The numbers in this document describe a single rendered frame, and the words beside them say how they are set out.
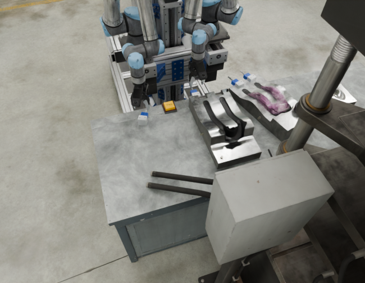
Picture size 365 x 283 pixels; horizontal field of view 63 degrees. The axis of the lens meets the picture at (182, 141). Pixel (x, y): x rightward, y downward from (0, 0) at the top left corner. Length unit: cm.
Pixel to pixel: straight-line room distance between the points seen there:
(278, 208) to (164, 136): 108
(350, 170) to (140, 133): 113
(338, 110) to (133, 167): 108
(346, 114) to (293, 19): 364
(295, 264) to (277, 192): 73
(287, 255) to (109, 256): 129
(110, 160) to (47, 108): 170
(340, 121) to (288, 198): 30
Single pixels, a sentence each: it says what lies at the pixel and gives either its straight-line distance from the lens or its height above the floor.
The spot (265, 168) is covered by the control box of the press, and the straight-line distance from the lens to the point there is 90.
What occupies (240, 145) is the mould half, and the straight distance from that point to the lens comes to 170.
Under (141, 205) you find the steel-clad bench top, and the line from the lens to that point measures 156.
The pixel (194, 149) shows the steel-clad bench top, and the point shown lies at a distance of 173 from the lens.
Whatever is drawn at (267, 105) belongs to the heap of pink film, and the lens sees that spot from 189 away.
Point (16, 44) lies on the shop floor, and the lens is 434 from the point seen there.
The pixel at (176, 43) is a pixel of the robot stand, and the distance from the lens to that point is 222.
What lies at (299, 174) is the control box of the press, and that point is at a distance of 92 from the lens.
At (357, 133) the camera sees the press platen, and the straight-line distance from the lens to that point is 99.
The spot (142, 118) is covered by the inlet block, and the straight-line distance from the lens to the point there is 182.
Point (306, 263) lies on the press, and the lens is 158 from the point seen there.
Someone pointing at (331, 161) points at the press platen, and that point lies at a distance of 123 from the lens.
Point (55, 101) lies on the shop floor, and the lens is 335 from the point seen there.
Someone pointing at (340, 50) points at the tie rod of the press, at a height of 174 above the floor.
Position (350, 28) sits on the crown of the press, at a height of 183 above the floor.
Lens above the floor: 220
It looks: 53 degrees down
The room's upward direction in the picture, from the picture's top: 1 degrees clockwise
